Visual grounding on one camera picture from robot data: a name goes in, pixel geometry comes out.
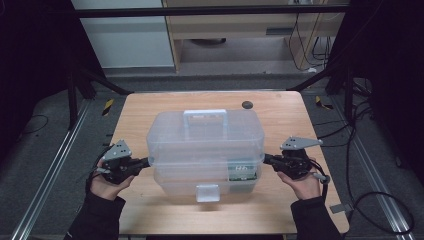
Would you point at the light wooden desk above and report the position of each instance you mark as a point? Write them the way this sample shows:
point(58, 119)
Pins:
point(233, 25)

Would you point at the green and white carton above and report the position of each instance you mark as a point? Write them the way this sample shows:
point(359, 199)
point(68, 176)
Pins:
point(241, 171)

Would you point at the person's right hand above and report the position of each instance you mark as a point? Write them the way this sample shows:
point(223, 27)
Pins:
point(305, 188)

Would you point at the person's left hand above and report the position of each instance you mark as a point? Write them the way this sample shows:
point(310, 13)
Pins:
point(106, 188)

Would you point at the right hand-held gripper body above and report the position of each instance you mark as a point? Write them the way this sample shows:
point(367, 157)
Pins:
point(296, 163)

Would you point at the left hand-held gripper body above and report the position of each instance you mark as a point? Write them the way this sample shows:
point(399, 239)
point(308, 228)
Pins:
point(118, 165)

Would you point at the yellow and black tape strip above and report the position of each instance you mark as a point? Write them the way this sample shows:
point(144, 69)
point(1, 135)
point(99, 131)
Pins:
point(107, 107)
point(321, 103)

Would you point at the black horizontal frame bar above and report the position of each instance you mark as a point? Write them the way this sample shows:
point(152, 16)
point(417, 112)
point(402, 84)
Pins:
point(200, 11)

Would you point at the clear plastic storage box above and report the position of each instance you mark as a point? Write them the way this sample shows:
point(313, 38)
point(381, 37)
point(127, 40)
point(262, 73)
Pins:
point(200, 146)

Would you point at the black curtain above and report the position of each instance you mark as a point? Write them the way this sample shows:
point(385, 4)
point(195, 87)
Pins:
point(33, 66)
point(393, 83)

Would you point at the aluminium floor rail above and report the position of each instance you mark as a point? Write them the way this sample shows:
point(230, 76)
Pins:
point(376, 176)
point(50, 176)

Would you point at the dark round table grommet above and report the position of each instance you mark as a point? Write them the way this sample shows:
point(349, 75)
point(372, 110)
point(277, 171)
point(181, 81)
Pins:
point(247, 105)

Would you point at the black metal stand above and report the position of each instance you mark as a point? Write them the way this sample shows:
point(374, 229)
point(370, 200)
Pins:
point(348, 96)
point(71, 100)

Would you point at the white cabinet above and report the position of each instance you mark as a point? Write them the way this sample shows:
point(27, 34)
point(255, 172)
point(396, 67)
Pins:
point(126, 43)

